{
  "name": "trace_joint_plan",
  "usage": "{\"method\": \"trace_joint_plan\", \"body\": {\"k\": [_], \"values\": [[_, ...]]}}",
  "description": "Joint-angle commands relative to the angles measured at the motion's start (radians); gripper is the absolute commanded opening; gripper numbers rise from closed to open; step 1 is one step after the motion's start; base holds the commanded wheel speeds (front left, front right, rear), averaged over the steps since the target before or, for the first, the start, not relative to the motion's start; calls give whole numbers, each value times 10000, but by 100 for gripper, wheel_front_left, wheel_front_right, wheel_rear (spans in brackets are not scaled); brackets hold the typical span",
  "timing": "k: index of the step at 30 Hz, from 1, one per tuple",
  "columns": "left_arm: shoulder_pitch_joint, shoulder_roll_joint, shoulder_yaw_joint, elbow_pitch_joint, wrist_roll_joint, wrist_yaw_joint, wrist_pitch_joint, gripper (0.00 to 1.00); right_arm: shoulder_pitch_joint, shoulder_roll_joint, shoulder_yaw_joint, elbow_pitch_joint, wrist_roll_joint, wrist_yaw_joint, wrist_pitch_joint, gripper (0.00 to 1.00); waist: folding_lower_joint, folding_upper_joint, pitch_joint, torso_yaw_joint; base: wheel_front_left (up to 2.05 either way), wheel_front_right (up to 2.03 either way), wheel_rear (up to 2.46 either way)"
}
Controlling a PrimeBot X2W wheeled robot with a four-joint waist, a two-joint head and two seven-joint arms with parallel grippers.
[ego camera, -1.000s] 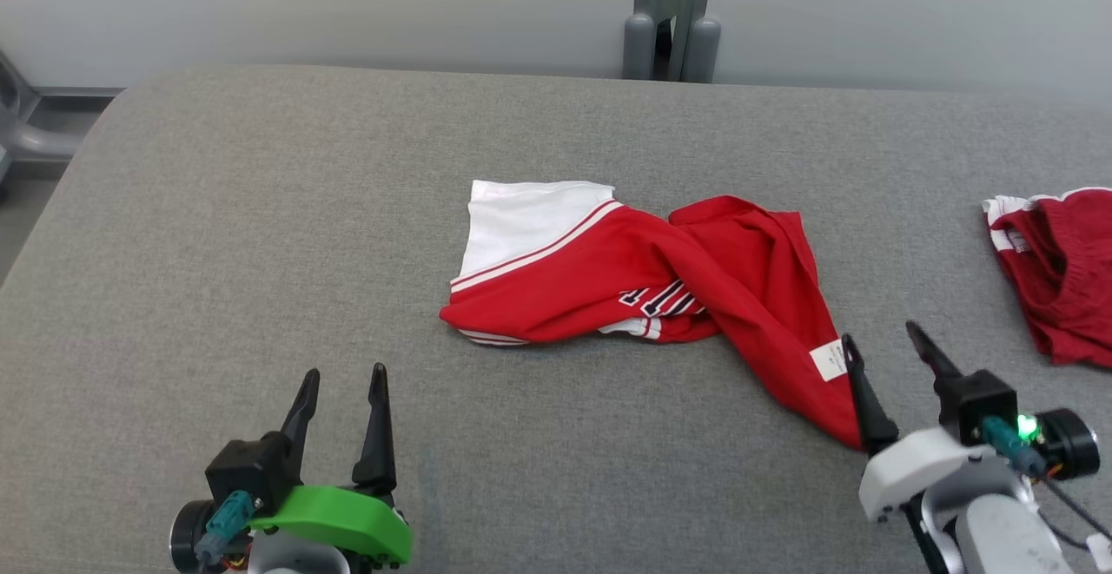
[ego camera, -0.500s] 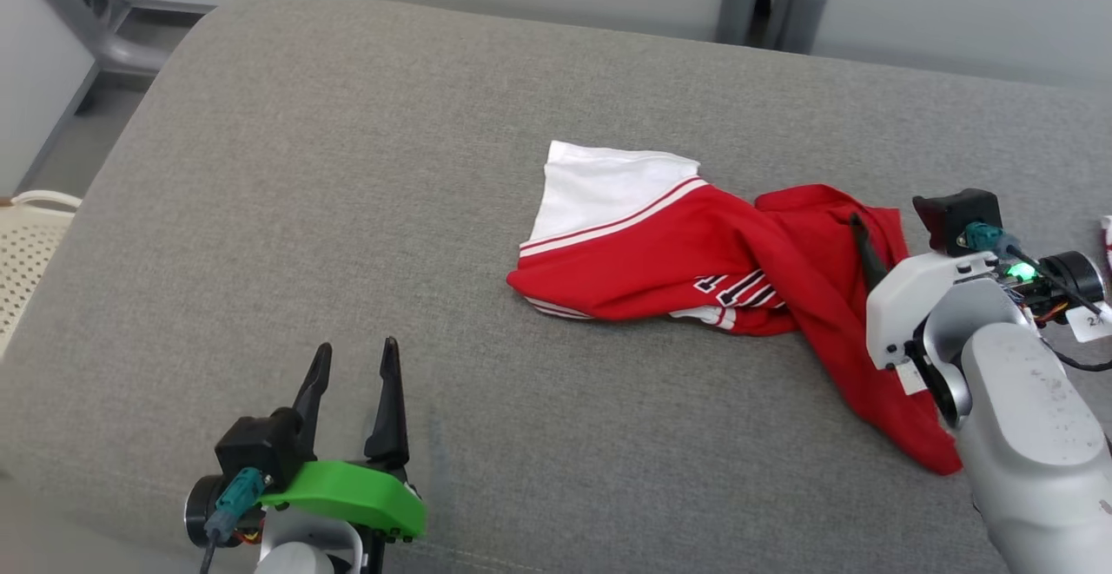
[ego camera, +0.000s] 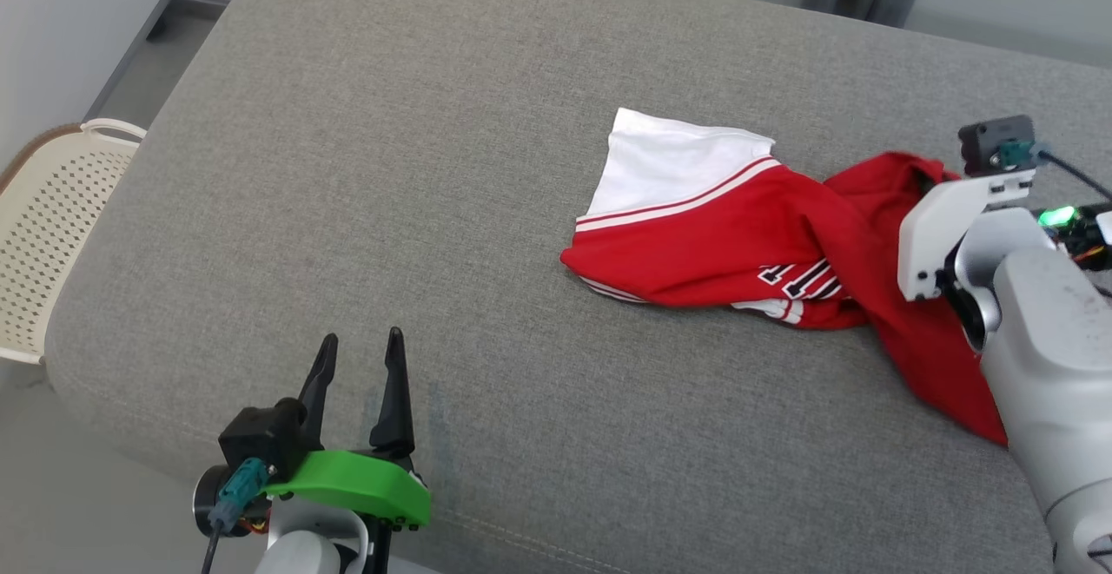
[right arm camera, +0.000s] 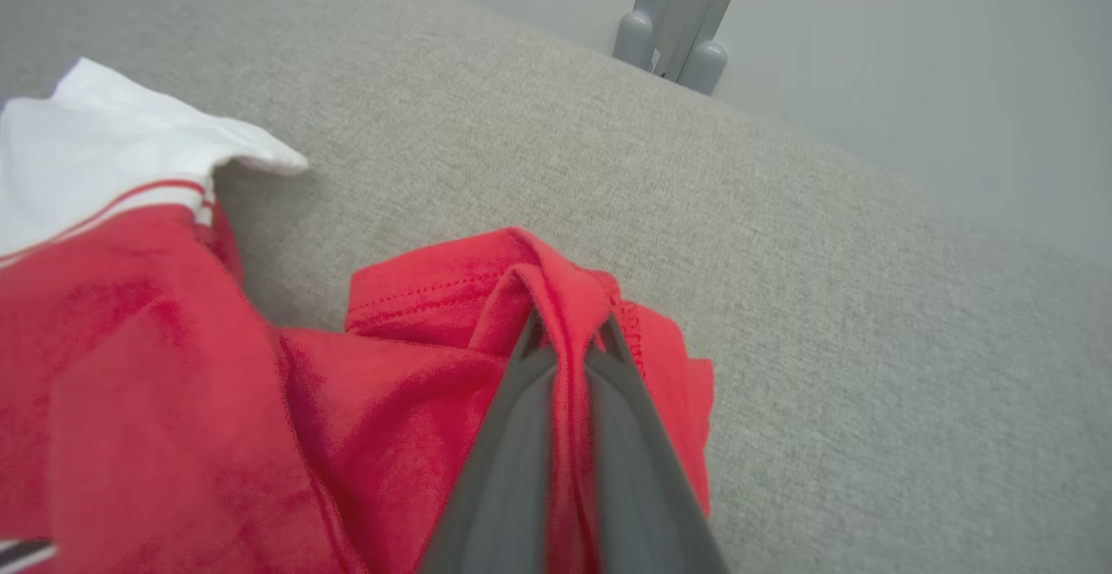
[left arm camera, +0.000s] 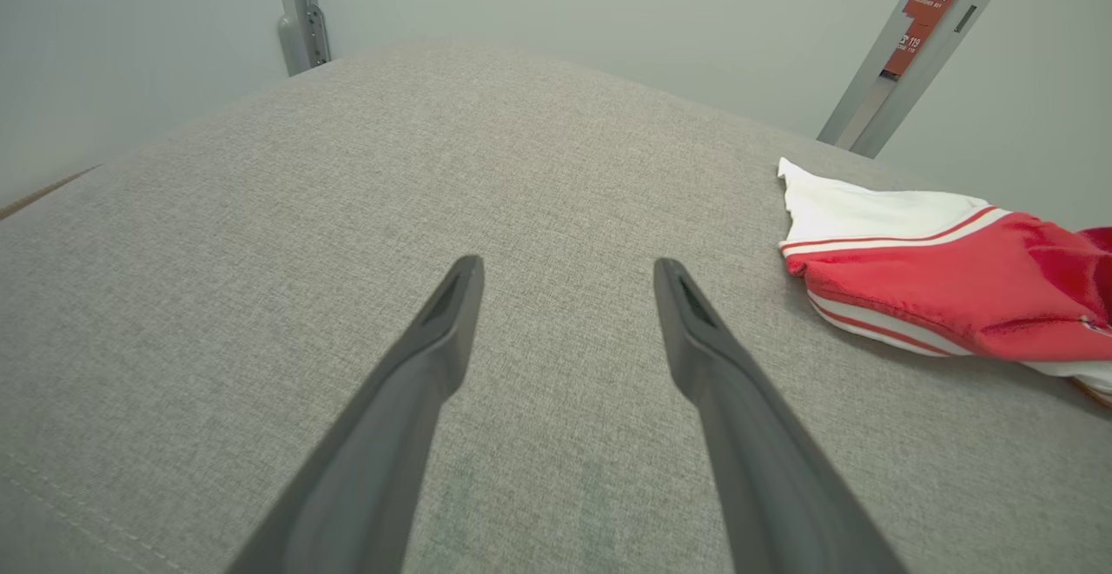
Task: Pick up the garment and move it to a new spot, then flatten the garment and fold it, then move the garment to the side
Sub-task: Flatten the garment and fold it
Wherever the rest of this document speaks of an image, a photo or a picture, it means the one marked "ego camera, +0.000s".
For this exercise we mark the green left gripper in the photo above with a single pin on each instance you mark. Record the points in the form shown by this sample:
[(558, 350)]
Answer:
[(365, 483)]

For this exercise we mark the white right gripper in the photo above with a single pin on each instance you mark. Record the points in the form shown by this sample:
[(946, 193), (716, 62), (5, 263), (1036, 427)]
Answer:
[(934, 231)]

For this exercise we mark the red jersey shirt white sleeves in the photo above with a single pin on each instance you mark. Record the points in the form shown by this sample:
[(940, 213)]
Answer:
[(712, 235)]

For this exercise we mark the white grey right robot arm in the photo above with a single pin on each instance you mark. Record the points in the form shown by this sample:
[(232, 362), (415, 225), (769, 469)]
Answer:
[(1042, 339)]

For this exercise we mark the white numbered label tag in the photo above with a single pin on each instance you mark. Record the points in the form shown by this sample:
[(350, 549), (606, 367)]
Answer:
[(1105, 225)]

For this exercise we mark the cream perforated laundry basket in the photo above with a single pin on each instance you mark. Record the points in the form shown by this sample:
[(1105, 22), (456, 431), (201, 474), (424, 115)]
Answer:
[(52, 227)]

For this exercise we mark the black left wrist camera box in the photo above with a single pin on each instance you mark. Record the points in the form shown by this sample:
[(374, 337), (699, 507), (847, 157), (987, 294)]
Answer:
[(261, 435)]

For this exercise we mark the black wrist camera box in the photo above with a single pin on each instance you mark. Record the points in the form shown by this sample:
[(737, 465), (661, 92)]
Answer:
[(986, 144), (261, 435)]

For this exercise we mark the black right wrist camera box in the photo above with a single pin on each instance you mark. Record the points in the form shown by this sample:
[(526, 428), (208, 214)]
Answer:
[(986, 144)]

